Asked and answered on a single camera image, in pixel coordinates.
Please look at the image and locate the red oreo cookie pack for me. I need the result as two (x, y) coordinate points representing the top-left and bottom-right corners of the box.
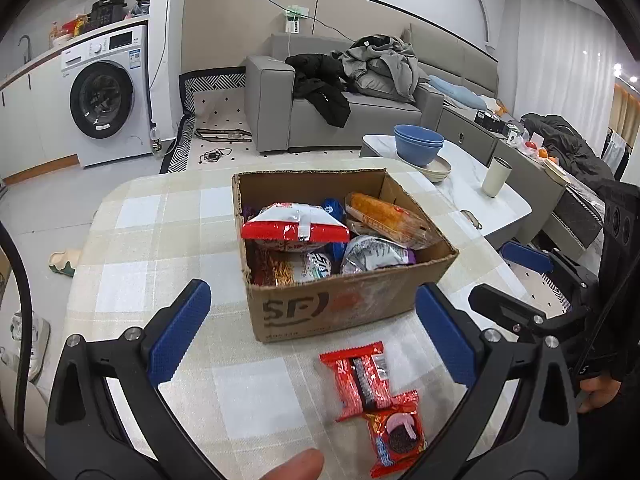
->
(362, 390), (427, 479)

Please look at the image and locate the beige plate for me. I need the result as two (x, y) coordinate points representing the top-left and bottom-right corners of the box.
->
(418, 156), (451, 183)

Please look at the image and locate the black cable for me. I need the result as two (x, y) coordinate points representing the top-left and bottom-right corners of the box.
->
(0, 221), (33, 436)

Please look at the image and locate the black patterned floor mat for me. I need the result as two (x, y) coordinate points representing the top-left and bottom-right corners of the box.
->
(160, 66), (253, 174)

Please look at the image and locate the white marble coffee table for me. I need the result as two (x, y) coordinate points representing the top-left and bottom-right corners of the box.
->
(360, 134), (532, 247)

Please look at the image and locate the brown cardboard box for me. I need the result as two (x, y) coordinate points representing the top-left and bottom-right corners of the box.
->
(232, 168), (459, 342)

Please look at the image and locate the grey sofa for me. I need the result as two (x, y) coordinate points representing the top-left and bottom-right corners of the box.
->
(244, 22), (499, 154)

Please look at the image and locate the white noodle snack bag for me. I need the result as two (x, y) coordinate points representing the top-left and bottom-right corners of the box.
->
(246, 242), (333, 287)

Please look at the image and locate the orange meat floss cake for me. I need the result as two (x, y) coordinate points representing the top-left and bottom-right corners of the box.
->
(345, 193), (439, 250)

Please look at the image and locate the green slipper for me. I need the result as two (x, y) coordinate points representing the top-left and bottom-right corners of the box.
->
(48, 249), (81, 278)

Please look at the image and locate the white sneaker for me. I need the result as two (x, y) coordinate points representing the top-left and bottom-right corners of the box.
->
(1, 312), (51, 382)

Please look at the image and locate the grey jacket pile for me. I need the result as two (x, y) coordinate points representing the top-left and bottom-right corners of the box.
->
(334, 35), (427, 104)

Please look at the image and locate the silver purple snack bag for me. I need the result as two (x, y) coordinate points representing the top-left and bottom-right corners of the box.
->
(340, 235), (416, 274)

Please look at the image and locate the black jacket on bench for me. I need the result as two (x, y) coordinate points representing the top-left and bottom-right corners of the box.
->
(521, 113), (614, 192)

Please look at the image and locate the red chocolate wafer pack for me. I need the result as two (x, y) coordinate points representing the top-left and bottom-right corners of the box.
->
(319, 341), (393, 422)

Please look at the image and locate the white washing machine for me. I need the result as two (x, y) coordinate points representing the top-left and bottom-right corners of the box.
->
(61, 21), (152, 167)

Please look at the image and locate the person's left hand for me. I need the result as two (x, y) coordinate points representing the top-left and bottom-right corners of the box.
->
(260, 448), (324, 480)

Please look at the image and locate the white cup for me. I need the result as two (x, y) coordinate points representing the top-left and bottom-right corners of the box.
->
(482, 157), (512, 198)

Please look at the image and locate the black jacket on sofa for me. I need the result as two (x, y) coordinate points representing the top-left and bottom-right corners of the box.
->
(285, 53), (350, 128)

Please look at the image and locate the light blue pillow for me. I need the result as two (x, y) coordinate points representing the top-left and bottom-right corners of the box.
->
(426, 75), (487, 110)

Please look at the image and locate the person's right hand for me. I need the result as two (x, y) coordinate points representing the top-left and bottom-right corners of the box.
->
(577, 374), (622, 413)

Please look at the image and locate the blue bowl stack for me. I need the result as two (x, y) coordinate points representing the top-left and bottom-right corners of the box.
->
(394, 125), (445, 167)

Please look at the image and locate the blue cookie pack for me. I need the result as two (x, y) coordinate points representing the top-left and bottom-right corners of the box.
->
(321, 198), (349, 269)

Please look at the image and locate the black basket on washer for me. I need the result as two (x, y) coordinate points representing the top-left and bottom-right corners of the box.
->
(84, 0), (127, 32)

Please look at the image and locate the red white chip bag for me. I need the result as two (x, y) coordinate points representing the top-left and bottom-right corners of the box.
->
(240, 203), (334, 244)

